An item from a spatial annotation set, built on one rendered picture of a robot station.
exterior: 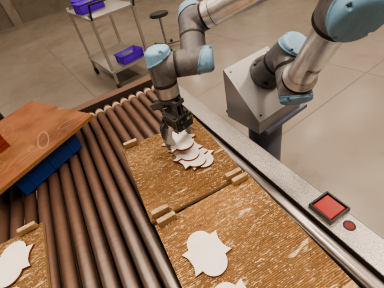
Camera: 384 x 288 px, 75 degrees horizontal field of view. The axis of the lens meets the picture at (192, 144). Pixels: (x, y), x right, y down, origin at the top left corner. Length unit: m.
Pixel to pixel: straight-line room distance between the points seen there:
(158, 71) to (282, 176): 0.52
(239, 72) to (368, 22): 0.60
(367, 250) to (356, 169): 1.49
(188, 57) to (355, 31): 0.39
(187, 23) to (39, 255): 0.82
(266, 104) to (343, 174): 1.21
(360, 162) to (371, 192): 0.29
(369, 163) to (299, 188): 1.50
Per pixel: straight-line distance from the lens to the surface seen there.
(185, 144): 0.92
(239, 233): 0.76
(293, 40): 1.03
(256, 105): 1.11
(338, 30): 0.64
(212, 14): 0.77
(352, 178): 2.19
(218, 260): 0.72
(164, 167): 0.96
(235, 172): 0.85
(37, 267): 0.94
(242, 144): 1.01
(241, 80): 1.12
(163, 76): 0.75
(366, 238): 0.83
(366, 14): 0.63
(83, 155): 1.23
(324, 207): 0.83
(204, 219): 0.79
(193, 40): 0.75
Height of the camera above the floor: 1.60
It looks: 41 degrees down
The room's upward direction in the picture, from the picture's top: 14 degrees counter-clockwise
